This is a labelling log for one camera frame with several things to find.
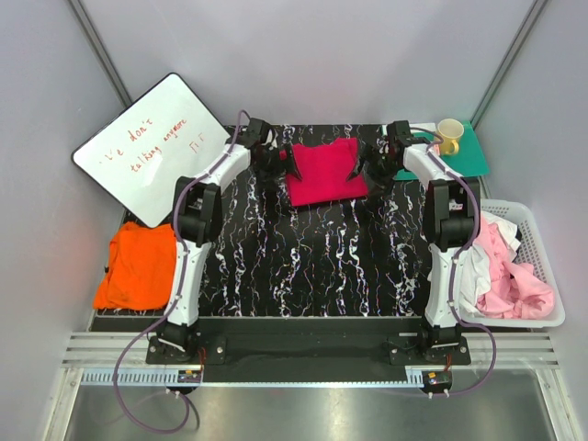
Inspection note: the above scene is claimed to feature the green cutting mat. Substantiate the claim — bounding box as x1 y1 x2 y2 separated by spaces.
379 120 490 181

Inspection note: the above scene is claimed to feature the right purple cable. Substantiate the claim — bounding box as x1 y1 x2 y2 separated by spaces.
408 126 497 399

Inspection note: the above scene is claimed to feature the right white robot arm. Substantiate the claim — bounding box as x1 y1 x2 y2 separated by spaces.
346 120 481 365

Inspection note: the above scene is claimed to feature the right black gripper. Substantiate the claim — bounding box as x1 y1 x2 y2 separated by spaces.
346 143 401 198

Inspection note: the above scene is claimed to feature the yellow mug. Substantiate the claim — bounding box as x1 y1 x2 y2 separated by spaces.
436 119 465 156

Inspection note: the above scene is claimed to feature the white plastic laundry basket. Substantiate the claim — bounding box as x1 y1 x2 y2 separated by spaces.
459 198 566 329

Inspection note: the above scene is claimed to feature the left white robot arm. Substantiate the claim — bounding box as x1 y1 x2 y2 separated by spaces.
156 119 301 364

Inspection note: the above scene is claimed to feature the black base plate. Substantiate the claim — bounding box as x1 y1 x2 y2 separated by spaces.
146 317 471 367

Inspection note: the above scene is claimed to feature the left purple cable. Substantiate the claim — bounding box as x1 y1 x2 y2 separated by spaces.
112 109 252 434

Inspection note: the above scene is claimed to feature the white board with red writing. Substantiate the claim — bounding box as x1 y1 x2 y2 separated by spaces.
72 73 229 228

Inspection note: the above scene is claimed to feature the purple cable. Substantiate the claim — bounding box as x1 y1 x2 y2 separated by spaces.
408 126 497 399
112 109 252 434

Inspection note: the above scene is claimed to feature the pink t shirt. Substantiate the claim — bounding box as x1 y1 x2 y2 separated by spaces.
472 210 557 321

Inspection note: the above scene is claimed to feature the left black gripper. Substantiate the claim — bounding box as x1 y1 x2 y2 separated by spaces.
253 143 300 191

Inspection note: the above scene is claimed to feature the magenta t shirt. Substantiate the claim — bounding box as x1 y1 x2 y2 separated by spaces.
286 138 368 207

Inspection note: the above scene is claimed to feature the orange folded t shirt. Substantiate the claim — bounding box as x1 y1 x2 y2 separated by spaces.
93 221 176 311

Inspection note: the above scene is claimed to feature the white t shirt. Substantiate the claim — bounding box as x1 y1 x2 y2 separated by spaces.
459 211 520 316

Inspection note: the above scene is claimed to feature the aluminium rail frame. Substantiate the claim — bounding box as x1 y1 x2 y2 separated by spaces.
43 332 584 440

